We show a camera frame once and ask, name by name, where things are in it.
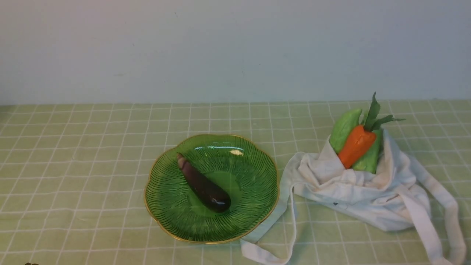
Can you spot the green checkered tablecloth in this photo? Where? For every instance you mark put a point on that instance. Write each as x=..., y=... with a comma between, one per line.
x=72, y=179

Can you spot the orange carrot with green leaves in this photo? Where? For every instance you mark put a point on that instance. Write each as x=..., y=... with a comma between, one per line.
x=362, y=137

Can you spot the light green chayote vegetable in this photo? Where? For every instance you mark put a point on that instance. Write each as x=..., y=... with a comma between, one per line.
x=340, y=132

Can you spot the white cloth bag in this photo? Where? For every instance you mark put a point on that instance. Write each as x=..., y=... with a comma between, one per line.
x=400, y=195

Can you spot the dark purple eggplant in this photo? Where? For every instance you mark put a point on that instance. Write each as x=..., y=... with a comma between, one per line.
x=209, y=193

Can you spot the green glass plate gold rim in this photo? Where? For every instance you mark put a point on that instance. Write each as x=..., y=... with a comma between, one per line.
x=238, y=166

